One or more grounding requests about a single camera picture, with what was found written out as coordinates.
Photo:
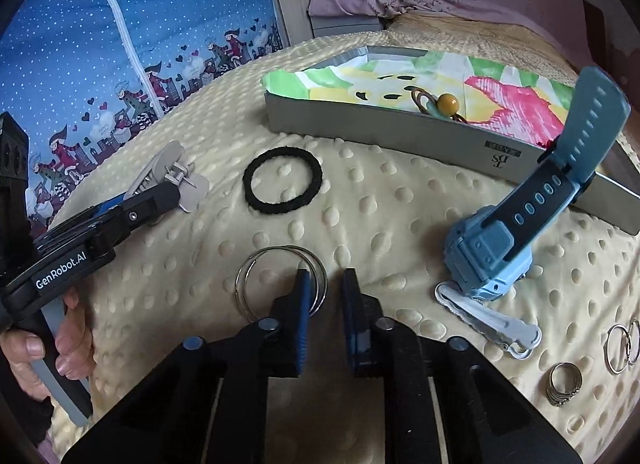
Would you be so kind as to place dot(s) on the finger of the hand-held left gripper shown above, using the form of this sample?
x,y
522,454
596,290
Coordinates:
x,y
112,205
150,204

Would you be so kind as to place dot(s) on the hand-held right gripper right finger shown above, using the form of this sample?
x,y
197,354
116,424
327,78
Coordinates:
x,y
350,314

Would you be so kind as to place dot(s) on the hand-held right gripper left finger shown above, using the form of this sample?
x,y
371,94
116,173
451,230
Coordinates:
x,y
300,314

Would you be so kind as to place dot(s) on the beige hair clip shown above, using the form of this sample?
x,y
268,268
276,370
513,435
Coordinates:
x,y
192,191

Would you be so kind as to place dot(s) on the blue wrist watch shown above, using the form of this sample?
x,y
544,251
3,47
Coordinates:
x,y
480,254

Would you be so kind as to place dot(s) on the grey shallow box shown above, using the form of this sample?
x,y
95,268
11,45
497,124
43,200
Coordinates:
x,y
350,119

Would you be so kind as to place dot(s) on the person's left hand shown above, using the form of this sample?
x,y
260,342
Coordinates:
x,y
75,339

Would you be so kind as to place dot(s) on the white hair clip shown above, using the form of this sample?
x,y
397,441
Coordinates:
x,y
520,334

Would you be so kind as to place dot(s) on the blue dotted wardrobe cover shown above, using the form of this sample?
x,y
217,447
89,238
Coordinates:
x,y
175,9

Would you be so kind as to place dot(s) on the colourful printed cloth lining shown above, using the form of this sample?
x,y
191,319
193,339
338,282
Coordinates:
x,y
500,99

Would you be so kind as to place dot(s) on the grey headboard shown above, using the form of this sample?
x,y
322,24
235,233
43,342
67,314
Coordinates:
x,y
345,24

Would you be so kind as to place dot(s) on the brown wooden board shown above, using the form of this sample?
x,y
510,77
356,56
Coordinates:
x,y
594,19

